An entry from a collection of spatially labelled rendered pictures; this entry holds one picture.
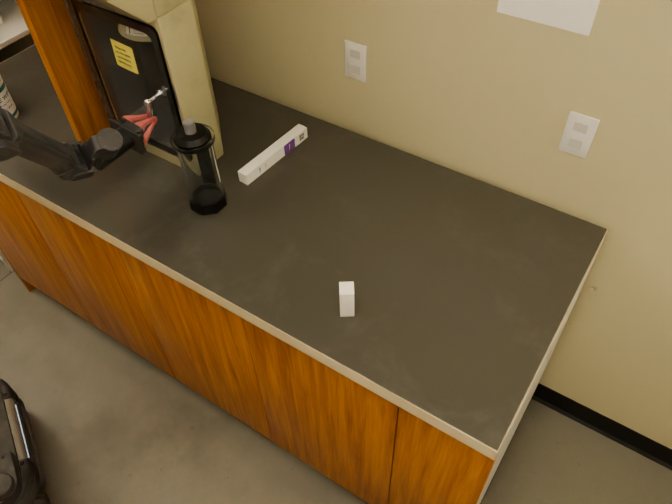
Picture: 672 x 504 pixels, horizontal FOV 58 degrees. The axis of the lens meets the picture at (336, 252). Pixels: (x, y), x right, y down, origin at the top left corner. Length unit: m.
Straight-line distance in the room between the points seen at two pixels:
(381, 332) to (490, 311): 0.26
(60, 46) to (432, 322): 1.21
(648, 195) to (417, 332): 0.66
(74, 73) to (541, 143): 1.27
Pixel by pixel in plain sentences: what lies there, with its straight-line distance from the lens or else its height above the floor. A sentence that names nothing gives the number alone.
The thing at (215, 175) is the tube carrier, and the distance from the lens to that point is 1.59.
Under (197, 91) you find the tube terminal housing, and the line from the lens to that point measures 1.67.
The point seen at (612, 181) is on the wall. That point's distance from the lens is 1.64.
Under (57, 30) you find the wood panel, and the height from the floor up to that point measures 1.29.
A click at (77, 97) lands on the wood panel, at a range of 1.92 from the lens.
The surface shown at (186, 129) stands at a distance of 1.52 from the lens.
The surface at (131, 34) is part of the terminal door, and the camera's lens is 1.61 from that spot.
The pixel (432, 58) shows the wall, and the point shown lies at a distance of 1.64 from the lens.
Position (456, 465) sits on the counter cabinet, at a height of 0.72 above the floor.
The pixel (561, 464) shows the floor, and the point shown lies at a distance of 2.36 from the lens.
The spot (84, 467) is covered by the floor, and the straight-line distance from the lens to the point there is 2.43.
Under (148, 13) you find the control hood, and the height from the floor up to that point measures 1.43.
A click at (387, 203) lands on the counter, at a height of 0.94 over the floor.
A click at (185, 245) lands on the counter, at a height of 0.94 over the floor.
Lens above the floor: 2.08
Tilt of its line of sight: 49 degrees down
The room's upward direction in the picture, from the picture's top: 2 degrees counter-clockwise
